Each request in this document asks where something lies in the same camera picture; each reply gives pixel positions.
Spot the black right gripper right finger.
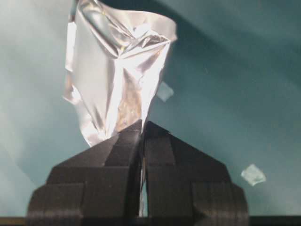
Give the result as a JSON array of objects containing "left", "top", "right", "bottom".
[{"left": 144, "top": 122, "right": 249, "bottom": 226}]

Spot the silver zip bag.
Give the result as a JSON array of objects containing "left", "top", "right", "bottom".
[{"left": 61, "top": 0, "right": 177, "bottom": 217}]

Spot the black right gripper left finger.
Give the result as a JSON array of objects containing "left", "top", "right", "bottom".
[{"left": 26, "top": 121, "right": 142, "bottom": 226}]

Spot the clear tape piece upper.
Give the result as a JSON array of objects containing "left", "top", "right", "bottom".
[{"left": 157, "top": 82, "right": 174, "bottom": 102}]

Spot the teal table cloth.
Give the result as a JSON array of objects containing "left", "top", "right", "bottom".
[{"left": 0, "top": 0, "right": 301, "bottom": 216}]

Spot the clear tape piece lower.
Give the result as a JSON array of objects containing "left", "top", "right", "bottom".
[{"left": 241, "top": 164, "right": 267, "bottom": 186}]

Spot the clear tape piece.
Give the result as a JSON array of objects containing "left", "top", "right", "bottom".
[
  {"left": 241, "top": 164, "right": 267, "bottom": 186},
  {"left": 157, "top": 82, "right": 174, "bottom": 102}
]

